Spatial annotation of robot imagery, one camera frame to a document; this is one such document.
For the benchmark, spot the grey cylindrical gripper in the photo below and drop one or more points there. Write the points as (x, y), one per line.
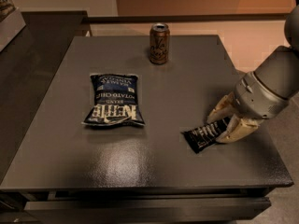
(256, 97)

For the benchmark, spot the black RXBAR chocolate bar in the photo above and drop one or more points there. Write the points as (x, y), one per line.
(202, 137)

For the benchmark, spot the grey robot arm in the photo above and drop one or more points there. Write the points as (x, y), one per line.
(279, 72)

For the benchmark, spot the blue Kettle chip bag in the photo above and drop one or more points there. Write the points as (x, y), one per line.
(115, 101)

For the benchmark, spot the grey drawer front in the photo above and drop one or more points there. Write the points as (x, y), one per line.
(147, 211)

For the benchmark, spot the brown LaCroix soda can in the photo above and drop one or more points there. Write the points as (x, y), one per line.
(159, 43)

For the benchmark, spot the dark side counter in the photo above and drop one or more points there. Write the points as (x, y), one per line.
(27, 67)

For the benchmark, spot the snack box on counter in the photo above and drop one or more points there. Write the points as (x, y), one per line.
(11, 22)

